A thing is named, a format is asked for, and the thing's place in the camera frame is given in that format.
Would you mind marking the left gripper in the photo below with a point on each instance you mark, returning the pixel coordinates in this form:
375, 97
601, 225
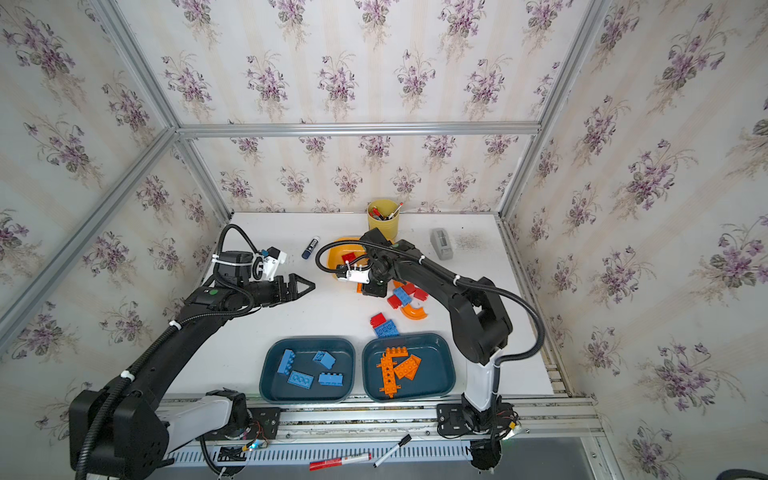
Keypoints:
282, 288

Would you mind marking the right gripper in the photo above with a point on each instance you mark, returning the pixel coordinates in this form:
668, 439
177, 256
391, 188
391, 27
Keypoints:
374, 282

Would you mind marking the red lego panel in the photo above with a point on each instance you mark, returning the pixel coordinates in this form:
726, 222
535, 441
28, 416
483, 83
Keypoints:
420, 294
394, 302

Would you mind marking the blue long lego brick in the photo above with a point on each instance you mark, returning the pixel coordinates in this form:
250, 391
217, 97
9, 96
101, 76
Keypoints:
402, 295

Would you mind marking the orange curved lego piece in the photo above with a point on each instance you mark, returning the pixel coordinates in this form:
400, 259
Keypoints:
414, 313

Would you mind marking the large blue lego block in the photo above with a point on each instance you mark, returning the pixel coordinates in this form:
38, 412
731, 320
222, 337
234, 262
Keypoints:
386, 330

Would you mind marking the blue sloped lego brick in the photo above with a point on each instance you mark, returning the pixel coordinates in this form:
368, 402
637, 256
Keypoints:
325, 359

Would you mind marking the long orange lego plate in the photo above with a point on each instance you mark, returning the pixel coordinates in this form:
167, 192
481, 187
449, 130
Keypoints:
387, 367

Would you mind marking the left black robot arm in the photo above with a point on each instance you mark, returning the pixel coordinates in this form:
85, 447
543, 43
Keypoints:
117, 431

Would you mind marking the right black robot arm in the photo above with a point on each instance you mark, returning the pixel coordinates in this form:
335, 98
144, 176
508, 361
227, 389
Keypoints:
480, 323

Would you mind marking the blue glue stick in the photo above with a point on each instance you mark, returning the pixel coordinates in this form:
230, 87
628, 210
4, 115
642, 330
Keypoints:
309, 249

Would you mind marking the yellow plastic bin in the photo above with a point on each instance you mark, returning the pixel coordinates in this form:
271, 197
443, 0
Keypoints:
334, 256

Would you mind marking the yellow pen cup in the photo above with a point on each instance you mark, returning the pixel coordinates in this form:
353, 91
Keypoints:
384, 215

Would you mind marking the grey stapler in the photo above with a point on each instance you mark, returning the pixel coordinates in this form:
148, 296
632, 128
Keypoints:
441, 244

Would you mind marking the right teal plastic bin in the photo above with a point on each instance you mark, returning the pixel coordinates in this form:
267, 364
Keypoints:
435, 377

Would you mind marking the black white marker pen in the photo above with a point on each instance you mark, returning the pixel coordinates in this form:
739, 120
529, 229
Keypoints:
390, 452

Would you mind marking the red marker pen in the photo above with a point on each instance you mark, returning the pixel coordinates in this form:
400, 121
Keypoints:
340, 461

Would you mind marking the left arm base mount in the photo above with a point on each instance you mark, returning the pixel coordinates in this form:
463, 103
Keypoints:
226, 414

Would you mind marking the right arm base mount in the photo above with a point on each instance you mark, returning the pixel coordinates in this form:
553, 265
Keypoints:
456, 420

